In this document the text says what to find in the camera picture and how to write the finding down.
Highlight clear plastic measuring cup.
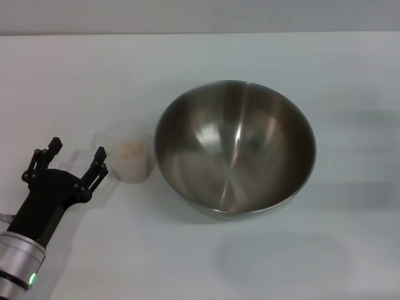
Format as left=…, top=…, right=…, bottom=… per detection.
left=90, top=119, right=156, bottom=184

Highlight white rice grains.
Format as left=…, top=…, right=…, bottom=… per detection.
left=112, top=140, right=148, bottom=183

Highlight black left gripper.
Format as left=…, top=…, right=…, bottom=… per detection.
left=6, top=136, right=109, bottom=248

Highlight stainless steel mixing bowl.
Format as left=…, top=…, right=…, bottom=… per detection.
left=153, top=79, right=318, bottom=222

